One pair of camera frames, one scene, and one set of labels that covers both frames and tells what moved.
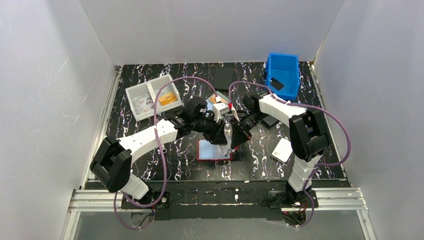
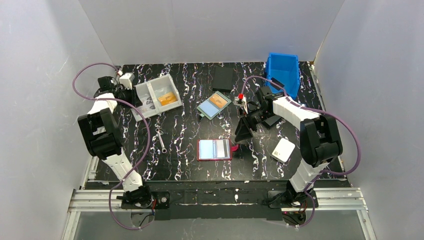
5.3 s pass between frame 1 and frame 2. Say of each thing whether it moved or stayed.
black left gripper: moved
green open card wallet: stayed
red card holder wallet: stayed
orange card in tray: stayed
